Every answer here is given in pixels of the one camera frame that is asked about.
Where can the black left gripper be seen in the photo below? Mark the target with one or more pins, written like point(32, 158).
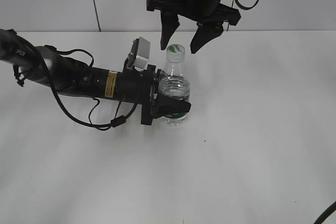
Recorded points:
point(137, 87)

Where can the clear Cestbon water bottle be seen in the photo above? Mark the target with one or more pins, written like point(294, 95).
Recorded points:
point(172, 81)

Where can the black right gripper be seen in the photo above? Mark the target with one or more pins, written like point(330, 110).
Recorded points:
point(208, 13)

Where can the white green bottle cap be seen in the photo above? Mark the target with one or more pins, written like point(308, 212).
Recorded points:
point(175, 53)

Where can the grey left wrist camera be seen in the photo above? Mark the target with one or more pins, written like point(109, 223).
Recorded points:
point(139, 55)

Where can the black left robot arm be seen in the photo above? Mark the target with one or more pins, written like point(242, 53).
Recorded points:
point(64, 75)

